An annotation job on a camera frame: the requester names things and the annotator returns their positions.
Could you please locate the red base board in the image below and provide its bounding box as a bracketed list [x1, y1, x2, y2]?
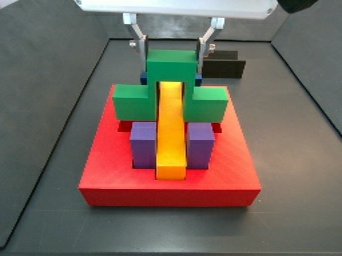
[78, 83, 263, 208]

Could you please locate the purple block left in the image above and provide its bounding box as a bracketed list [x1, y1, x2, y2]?
[187, 122, 215, 169]

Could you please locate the yellow long block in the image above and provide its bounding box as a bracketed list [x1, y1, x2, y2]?
[156, 82, 187, 180]

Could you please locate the purple block right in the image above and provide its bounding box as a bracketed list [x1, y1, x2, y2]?
[130, 122, 156, 169]

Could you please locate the blue block right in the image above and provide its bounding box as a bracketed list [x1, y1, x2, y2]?
[140, 72, 148, 85]

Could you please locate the blue block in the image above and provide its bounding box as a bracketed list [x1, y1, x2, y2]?
[195, 74, 202, 86]
[140, 72, 148, 85]

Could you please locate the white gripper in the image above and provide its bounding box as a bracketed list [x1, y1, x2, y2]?
[74, 0, 278, 73]

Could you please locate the green stepped block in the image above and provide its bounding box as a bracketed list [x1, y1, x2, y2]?
[112, 50, 229, 123]

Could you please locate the blue block left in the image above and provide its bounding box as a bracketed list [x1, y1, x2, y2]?
[195, 74, 202, 86]

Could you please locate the purple block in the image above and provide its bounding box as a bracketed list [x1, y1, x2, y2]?
[130, 122, 156, 169]
[187, 122, 215, 169]

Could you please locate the black angle fixture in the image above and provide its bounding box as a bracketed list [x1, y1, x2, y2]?
[202, 51, 246, 79]

